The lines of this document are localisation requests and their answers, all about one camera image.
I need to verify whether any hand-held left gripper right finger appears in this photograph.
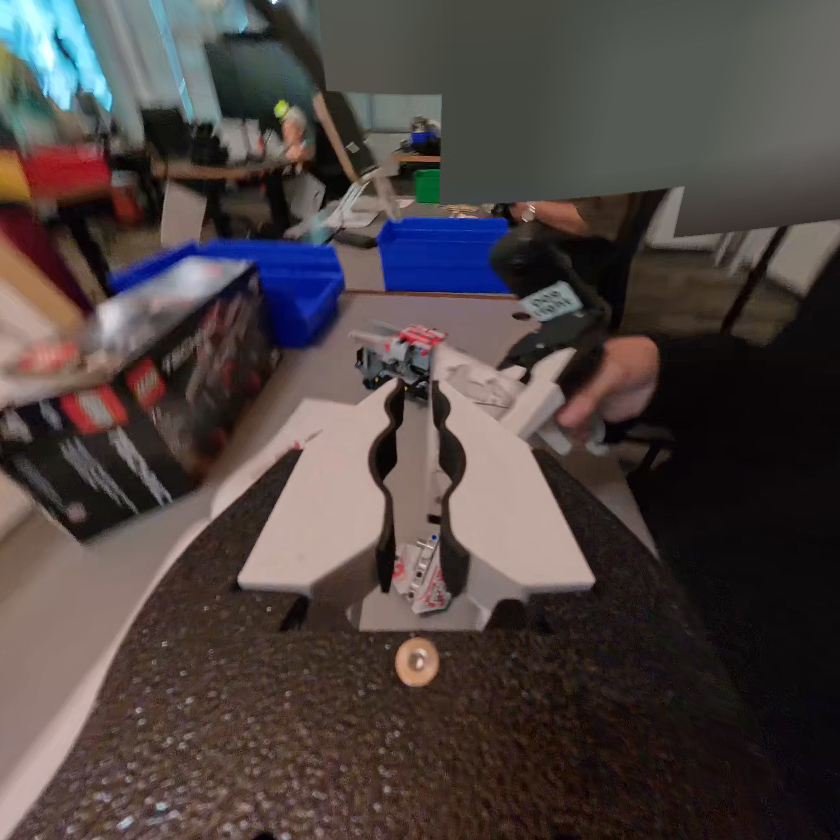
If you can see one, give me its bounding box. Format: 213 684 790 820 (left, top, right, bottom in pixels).
430 379 596 631

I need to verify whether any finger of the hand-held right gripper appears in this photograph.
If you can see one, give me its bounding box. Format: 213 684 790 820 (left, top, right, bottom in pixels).
505 348 580 437
525 410 573 458

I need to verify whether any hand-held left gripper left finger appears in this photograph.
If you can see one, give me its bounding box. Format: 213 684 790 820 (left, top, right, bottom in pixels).
236 378 406 631

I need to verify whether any grey toy panel assembly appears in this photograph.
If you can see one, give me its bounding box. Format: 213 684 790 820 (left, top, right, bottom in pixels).
392 535 455 616

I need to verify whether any person's right forearm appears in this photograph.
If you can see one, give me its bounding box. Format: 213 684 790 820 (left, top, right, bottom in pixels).
650 276 840 526

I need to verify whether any grey desk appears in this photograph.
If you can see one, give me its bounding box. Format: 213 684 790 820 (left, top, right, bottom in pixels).
0 292 660 831

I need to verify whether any person's right hand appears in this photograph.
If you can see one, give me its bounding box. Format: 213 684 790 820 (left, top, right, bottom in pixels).
556 336 661 448

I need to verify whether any blue plastic bin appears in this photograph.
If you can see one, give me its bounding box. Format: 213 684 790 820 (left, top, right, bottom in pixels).
108 239 345 349
377 217 513 294

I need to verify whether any grey red toy truck model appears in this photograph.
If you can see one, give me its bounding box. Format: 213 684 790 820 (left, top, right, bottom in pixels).
348 323 448 401

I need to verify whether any black toy set box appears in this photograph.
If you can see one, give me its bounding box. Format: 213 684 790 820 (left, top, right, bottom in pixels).
0 256 280 546

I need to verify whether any leaning display board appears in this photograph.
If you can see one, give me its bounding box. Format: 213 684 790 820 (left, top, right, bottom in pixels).
311 92 401 221

